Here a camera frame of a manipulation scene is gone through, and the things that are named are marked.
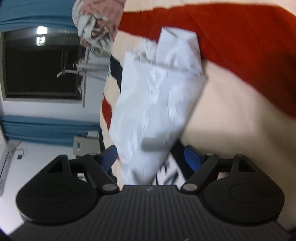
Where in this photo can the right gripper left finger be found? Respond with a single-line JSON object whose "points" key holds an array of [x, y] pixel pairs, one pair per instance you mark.
{"points": [[97, 167]]}

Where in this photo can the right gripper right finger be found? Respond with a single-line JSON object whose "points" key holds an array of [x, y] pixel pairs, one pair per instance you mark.
{"points": [[204, 167]]}

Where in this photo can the white shirt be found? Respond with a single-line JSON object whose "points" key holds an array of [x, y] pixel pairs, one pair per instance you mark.
{"points": [[161, 82]]}

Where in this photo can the pile of clothes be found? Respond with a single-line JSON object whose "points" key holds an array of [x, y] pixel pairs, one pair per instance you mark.
{"points": [[97, 22]]}

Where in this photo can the grey chair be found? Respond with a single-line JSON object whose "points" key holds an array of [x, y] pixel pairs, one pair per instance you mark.
{"points": [[87, 145]]}

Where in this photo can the left blue curtain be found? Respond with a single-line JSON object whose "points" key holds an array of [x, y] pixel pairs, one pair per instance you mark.
{"points": [[45, 130]]}

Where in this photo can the blue curtain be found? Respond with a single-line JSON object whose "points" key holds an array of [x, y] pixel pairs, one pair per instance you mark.
{"points": [[16, 15], [45, 130]]}

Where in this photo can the white air conditioner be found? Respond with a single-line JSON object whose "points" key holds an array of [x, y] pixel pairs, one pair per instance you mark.
{"points": [[5, 161]]}

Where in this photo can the metal stand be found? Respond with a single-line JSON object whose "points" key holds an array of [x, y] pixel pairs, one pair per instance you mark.
{"points": [[93, 61]]}

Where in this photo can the dark window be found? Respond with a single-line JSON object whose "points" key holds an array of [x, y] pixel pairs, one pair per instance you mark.
{"points": [[40, 63]]}

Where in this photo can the striped bed blanket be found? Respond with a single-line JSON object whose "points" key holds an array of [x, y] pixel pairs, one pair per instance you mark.
{"points": [[248, 104]]}

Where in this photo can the right blue curtain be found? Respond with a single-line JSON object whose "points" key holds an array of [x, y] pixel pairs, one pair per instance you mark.
{"points": [[16, 15]]}

